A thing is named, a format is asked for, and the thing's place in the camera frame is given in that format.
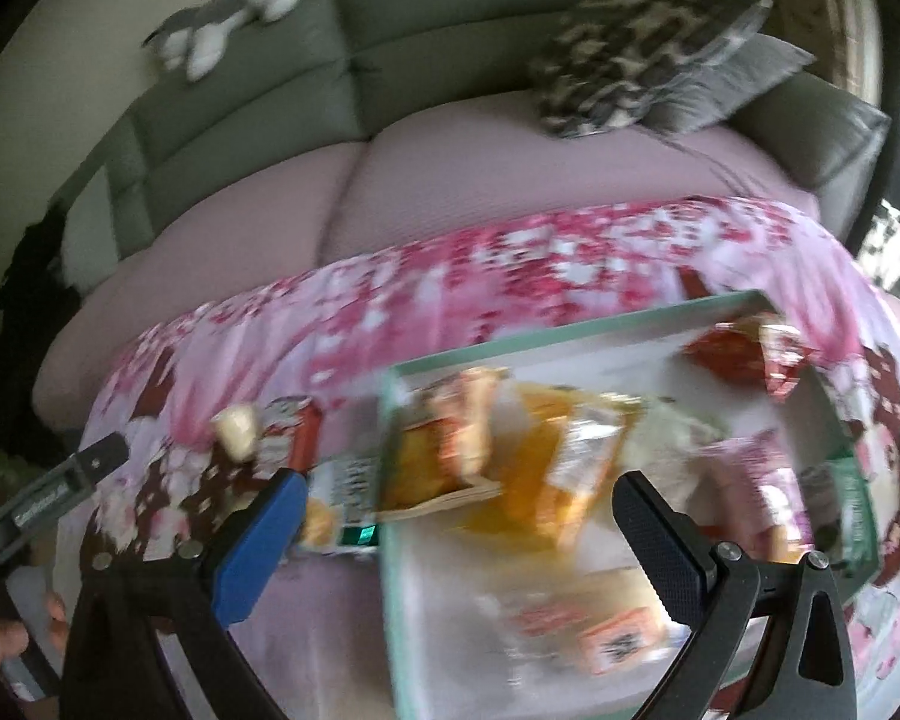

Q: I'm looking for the red crinkled snack packet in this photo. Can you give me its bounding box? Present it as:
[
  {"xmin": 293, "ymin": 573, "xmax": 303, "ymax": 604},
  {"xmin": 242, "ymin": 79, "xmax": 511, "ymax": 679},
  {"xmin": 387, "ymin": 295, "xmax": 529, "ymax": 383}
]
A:
[{"xmin": 682, "ymin": 319, "xmax": 815, "ymax": 400}]

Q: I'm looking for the pink snack packet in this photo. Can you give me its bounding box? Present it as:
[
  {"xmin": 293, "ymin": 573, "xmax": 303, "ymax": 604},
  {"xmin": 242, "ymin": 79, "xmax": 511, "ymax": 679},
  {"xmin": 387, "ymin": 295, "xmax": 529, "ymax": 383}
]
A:
[{"xmin": 701, "ymin": 435, "xmax": 818, "ymax": 557}]

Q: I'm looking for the orange-beige snack packet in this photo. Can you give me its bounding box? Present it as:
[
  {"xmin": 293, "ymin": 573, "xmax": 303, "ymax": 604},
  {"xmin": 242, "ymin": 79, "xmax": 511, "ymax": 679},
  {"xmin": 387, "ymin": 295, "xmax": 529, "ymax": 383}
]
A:
[{"xmin": 382, "ymin": 367, "xmax": 512, "ymax": 524}]

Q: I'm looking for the round bun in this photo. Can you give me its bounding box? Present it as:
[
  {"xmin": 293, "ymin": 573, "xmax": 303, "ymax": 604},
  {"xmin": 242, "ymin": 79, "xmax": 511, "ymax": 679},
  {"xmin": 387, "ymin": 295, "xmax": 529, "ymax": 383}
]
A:
[{"xmin": 487, "ymin": 570, "xmax": 680, "ymax": 682}]

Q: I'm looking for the pink cartoon printed blanket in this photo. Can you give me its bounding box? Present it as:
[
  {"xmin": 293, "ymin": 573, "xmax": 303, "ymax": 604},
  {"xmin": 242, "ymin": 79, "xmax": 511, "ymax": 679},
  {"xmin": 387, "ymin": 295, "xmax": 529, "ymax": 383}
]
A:
[{"xmin": 52, "ymin": 195, "xmax": 900, "ymax": 720}]

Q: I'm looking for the small cream snack packet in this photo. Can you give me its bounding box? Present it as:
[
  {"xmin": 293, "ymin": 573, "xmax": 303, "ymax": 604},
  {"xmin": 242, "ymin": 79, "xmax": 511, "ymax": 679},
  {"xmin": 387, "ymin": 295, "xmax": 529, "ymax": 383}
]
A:
[{"xmin": 211, "ymin": 403, "xmax": 262, "ymax": 460}]

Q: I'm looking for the plain grey pillow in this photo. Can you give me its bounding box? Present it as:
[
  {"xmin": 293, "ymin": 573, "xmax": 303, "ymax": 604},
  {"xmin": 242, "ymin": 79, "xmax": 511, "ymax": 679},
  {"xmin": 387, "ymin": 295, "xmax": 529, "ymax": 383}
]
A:
[{"xmin": 645, "ymin": 34, "xmax": 817, "ymax": 136}]

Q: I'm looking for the black and white patterned pillow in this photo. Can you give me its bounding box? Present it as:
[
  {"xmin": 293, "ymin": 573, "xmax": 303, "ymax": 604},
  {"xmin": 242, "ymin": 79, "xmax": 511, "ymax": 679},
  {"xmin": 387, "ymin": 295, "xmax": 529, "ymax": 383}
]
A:
[{"xmin": 529, "ymin": 0, "xmax": 772, "ymax": 140}]

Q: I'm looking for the grey and white plush toy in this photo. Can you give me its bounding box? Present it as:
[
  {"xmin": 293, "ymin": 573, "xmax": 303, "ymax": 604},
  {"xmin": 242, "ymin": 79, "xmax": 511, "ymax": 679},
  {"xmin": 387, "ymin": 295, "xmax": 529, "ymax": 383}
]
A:
[{"xmin": 144, "ymin": 0, "xmax": 305, "ymax": 83}]

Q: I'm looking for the green and white snack packet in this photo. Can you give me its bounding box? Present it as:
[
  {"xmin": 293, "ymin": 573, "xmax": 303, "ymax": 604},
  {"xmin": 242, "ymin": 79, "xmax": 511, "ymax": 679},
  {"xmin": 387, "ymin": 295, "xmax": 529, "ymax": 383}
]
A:
[{"xmin": 296, "ymin": 454, "xmax": 382, "ymax": 557}]

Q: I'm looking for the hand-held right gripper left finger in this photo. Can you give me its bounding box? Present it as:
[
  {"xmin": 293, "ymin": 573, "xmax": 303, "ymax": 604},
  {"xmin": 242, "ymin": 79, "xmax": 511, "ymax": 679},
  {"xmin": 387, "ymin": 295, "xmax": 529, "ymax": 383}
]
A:
[{"xmin": 64, "ymin": 469, "xmax": 308, "ymax": 720}]

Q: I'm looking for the yellow clear snack packet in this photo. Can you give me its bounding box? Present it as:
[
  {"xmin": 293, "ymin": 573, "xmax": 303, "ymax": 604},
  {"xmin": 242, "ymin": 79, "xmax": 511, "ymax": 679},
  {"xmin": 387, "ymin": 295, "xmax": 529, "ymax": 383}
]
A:
[{"xmin": 495, "ymin": 382, "xmax": 646, "ymax": 550}]

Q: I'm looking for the pink ribbed seat cover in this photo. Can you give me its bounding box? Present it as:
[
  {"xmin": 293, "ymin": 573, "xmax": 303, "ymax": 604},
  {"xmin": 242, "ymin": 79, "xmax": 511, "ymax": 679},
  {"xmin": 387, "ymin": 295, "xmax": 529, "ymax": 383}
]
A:
[{"xmin": 34, "ymin": 101, "xmax": 818, "ymax": 421}]

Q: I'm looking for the grey-green sofa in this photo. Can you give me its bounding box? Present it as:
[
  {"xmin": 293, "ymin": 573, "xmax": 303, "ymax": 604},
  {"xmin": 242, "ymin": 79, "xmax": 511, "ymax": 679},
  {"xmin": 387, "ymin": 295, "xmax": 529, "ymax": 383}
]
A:
[{"xmin": 0, "ymin": 0, "xmax": 893, "ymax": 421}]

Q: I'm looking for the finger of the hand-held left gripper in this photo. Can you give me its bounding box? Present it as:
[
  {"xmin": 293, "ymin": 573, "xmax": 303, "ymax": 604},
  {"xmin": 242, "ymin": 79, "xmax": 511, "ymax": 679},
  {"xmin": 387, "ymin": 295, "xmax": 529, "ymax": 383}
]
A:
[{"xmin": 71, "ymin": 431, "xmax": 132, "ymax": 487}]

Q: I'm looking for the pale grey cushion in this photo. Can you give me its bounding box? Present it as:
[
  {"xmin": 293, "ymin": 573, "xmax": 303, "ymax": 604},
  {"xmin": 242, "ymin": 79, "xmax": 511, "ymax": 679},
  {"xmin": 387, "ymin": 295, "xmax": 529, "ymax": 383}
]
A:
[{"xmin": 60, "ymin": 165, "xmax": 121, "ymax": 282}]

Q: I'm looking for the dark cloth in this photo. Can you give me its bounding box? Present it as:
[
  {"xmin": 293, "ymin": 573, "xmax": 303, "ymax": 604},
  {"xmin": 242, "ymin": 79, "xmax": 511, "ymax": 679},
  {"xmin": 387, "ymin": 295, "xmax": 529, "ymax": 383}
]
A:
[{"xmin": 0, "ymin": 206, "xmax": 83, "ymax": 365}]

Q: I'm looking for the dark green snack packet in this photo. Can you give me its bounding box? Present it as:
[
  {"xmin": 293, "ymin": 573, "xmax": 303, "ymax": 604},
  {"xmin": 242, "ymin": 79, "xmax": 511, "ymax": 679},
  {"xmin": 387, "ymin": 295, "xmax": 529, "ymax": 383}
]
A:
[{"xmin": 799, "ymin": 450, "xmax": 882, "ymax": 578}]

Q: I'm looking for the shallow teal cardboard tray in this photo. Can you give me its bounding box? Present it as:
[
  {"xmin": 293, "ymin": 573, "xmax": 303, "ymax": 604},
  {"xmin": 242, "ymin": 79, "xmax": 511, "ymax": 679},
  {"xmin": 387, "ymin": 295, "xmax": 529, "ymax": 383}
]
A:
[{"xmin": 379, "ymin": 289, "xmax": 882, "ymax": 720}]

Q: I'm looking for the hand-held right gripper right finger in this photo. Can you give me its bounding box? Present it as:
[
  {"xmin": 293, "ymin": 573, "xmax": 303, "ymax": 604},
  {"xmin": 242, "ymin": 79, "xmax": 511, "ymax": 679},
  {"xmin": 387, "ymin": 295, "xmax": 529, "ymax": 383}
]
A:
[{"xmin": 611, "ymin": 470, "xmax": 860, "ymax": 720}]

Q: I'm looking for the red-brown snack packet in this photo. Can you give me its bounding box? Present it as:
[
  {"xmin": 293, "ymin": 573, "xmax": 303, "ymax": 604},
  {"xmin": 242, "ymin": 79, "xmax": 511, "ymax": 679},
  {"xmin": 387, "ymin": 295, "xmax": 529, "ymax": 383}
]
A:
[{"xmin": 259, "ymin": 396, "xmax": 323, "ymax": 470}]

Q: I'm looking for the beige patterned curtain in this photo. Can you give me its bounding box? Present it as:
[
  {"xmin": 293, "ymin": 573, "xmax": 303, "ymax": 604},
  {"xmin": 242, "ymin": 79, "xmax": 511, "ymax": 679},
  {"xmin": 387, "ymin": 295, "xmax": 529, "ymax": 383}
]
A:
[{"xmin": 765, "ymin": 0, "xmax": 892, "ymax": 95}]

